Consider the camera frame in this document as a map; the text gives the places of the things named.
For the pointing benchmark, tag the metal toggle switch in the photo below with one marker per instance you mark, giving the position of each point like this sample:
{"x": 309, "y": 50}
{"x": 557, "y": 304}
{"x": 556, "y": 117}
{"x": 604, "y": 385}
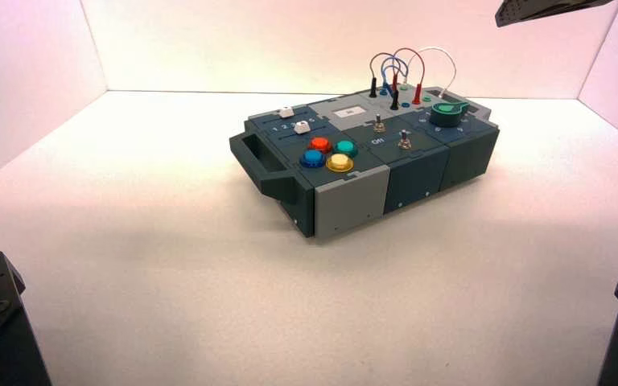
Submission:
{"x": 379, "y": 126}
{"x": 405, "y": 142}

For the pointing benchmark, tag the red round push button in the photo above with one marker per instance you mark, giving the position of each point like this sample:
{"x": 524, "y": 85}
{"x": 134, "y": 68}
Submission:
{"x": 320, "y": 144}

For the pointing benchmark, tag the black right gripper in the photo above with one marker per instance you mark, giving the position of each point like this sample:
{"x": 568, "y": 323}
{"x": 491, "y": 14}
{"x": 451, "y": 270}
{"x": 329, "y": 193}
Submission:
{"x": 533, "y": 8}

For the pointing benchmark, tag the dark teal grey control box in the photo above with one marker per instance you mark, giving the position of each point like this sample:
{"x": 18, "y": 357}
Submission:
{"x": 351, "y": 200}

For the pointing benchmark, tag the white slider knob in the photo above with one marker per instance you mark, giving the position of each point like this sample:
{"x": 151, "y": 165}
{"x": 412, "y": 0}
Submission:
{"x": 301, "y": 128}
{"x": 286, "y": 112}

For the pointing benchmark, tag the green rotary knob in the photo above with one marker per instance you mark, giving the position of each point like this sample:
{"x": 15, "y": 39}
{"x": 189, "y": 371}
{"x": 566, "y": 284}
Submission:
{"x": 445, "y": 115}

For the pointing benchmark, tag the white rectangular display label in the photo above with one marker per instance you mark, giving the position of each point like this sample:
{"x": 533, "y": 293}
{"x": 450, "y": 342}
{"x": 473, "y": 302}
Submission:
{"x": 351, "y": 111}

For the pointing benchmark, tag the blue round push button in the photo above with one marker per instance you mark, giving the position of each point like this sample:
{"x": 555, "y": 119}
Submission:
{"x": 313, "y": 158}

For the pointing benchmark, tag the yellow round push button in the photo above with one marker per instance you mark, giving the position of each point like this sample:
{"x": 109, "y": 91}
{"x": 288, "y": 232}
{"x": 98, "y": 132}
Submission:
{"x": 340, "y": 162}

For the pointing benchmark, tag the teal round push button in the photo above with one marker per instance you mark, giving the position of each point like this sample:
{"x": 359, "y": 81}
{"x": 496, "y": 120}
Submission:
{"x": 346, "y": 148}

